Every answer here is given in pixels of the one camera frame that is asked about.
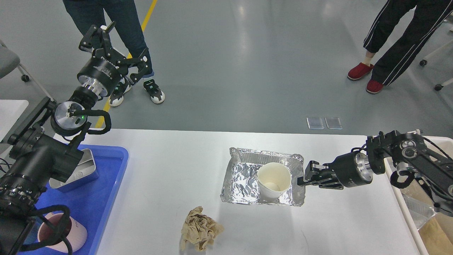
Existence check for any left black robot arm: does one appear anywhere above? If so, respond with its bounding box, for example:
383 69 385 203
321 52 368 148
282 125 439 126
0 21 149 255

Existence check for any right clear floor plate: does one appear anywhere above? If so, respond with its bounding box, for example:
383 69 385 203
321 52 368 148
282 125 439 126
324 117 343 130

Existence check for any aluminium foil tray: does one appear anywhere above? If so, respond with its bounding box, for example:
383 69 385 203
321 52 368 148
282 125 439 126
220 147 305 206

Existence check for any left clear floor plate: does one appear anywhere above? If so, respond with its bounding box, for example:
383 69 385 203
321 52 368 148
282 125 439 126
306 117 324 130

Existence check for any walking person in tracksuit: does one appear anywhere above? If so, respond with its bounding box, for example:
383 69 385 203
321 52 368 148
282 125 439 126
347 0 453 94

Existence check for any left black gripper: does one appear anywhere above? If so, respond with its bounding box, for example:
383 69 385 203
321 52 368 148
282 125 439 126
76 21 149 97

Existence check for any small steel rectangular tin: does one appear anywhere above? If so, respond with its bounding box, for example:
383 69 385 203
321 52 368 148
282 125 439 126
49 148 99 193

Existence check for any white chair base with castors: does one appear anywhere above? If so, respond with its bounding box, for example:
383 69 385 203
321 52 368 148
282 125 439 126
419 14 453 92

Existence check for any white paper cup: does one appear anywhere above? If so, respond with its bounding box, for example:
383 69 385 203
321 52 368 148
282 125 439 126
256 162 292 200

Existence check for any brown paper napkin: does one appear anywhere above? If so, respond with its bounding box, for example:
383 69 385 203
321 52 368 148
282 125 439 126
180 206 225 252

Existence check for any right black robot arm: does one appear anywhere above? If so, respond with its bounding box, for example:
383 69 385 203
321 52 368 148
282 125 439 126
297 130 453 216

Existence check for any pink mug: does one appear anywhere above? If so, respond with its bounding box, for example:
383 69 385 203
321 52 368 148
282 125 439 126
37 212 87 253

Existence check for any foil tray in bin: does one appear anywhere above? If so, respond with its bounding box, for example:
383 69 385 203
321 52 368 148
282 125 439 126
402 194 436 230

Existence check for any white side table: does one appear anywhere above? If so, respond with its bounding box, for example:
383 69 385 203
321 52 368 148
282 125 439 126
0 100 29 141

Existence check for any blue plastic tray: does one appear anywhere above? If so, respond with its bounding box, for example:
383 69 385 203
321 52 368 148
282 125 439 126
36 144 129 255

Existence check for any clear floor plate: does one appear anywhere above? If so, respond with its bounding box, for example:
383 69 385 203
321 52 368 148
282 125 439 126
306 117 324 130
324 117 343 130

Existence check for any standing person in jeans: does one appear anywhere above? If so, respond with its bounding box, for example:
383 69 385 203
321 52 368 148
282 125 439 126
63 0 165 107

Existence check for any beige plastic waste bin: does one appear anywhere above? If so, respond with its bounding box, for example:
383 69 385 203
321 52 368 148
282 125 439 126
374 136 453 255

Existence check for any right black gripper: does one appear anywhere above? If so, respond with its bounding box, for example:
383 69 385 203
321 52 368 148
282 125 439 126
297 152 373 190

